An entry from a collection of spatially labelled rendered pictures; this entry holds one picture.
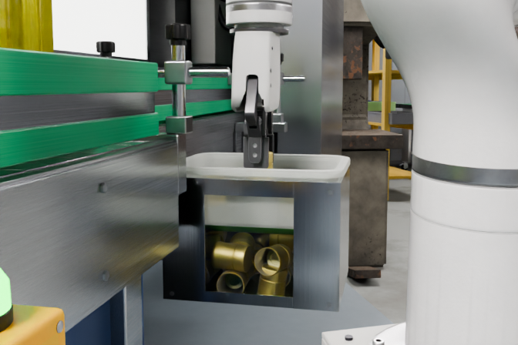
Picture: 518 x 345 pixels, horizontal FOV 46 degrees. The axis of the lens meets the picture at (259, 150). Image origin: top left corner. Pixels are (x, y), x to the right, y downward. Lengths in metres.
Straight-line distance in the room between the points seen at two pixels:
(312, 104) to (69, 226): 1.11
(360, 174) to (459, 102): 3.21
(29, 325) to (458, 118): 0.33
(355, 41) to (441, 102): 3.25
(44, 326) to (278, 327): 0.66
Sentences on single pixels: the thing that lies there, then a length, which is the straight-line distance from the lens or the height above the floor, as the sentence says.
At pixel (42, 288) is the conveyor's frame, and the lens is 0.46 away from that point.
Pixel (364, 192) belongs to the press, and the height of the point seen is 0.48.
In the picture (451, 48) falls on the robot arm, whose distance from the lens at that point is 0.46.
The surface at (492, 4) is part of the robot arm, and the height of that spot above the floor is 1.16.
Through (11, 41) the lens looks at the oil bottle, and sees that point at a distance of 0.65.
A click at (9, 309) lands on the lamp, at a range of 0.33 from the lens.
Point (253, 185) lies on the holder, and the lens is 0.74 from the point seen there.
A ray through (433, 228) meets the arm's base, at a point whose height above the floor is 1.00.
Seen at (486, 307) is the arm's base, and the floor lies 0.94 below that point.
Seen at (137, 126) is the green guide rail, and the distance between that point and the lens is 0.64.
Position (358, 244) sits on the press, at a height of 0.17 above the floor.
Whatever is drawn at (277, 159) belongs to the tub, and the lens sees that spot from 0.89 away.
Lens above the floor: 1.11
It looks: 6 degrees down
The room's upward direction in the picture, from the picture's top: straight up
